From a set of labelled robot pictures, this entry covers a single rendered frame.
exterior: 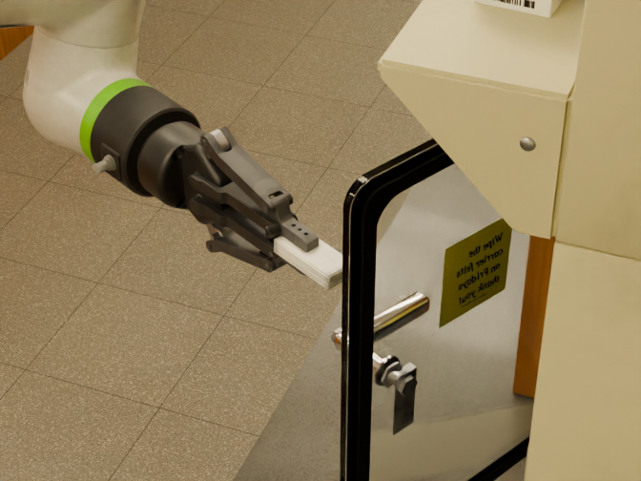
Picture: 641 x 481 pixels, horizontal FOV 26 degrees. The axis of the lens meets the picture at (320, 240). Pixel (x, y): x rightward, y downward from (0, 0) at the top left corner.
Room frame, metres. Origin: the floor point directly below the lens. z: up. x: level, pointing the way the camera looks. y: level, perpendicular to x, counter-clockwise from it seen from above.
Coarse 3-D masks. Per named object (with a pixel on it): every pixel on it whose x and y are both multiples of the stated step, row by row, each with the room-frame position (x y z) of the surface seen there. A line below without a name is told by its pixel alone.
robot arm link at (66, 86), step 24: (48, 48) 1.15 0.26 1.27; (72, 48) 1.15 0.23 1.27; (96, 48) 1.15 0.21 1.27; (120, 48) 1.16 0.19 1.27; (48, 72) 1.15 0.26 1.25; (72, 72) 1.14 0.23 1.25; (96, 72) 1.14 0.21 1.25; (120, 72) 1.15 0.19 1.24; (24, 96) 1.16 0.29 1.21; (48, 96) 1.14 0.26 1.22; (72, 96) 1.13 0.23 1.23; (96, 96) 1.12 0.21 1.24; (48, 120) 1.13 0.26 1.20; (72, 120) 1.11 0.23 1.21; (72, 144) 1.12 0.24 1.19
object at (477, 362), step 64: (448, 192) 0.81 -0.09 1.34; (384, 256) 0.77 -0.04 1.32; (448, 256) 0.81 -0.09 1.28; (512, 256) 0.86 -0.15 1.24; (384, 320) 0.77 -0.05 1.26; (448, 320) 0.82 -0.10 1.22; (512, 320) 0.87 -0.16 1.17; (448, 384) 0.82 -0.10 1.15; (512, 384) 0.88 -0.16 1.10; (384, 448) 0.77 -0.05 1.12; (448, 448) 0.82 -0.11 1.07; (512, 448) 0.88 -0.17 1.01
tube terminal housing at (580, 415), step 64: (640, 0) 0.65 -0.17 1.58; (640, 64) 0.65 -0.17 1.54; (576, 128) 0.66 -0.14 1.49; (640, 128) 0.65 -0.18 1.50; (576, 192) 0.66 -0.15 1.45; (640, 192) 0.64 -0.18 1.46; (576, 256) 0.66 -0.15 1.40; (640, 256) 0.64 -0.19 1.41; (576, 320) 0.65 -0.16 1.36; (640, 320) 0.64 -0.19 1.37; (576, 384) 0.65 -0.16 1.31; (640, 384) 0.64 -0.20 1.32; (576, 448) 0.65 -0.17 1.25; (640, 448) 0.63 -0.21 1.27
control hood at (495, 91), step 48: (432, 0) 0.78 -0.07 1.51; (576, 0) 0.78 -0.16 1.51; (432, 48) 0.72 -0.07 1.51; (480, 48) 0.72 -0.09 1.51; (528, 48) 0.72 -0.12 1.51; (576, 48) 0.72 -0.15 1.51; (432, 96) 0.69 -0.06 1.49; (480, 96) 0.68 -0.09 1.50; (528, 96) 0.67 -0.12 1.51; (480, 144) 0.68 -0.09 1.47; (528, 144) 0.67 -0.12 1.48; (528, 192) 0.67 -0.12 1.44
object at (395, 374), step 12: (384, 372) 0.77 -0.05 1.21; (396, 372) 0.77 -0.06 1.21; (408, 372) 0.77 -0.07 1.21; (384, 384) 0.77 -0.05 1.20; (396, 384) 0.76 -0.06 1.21; (408, 384) 0.76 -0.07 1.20; (396, 396) 0.76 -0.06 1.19; (408, 396) 0.77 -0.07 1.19; (396, 408) 0.76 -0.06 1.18; (408, 408) 0.77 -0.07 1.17; (396, 420) 0.76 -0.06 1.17; (408, 420) 0.77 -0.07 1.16; (396, 432) 0.76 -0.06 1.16
